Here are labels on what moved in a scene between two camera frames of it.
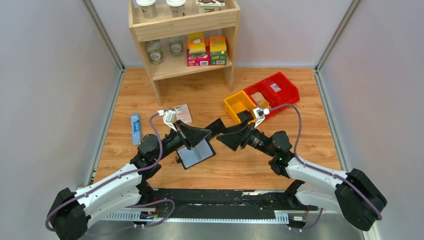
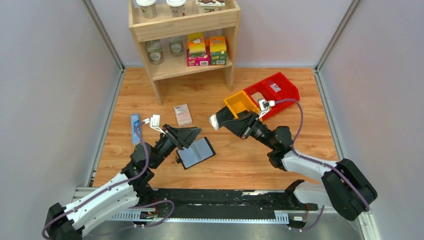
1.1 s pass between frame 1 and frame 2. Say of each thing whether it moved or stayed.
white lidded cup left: stayed
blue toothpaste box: stayed
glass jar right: stayed
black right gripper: moved
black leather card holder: stayed
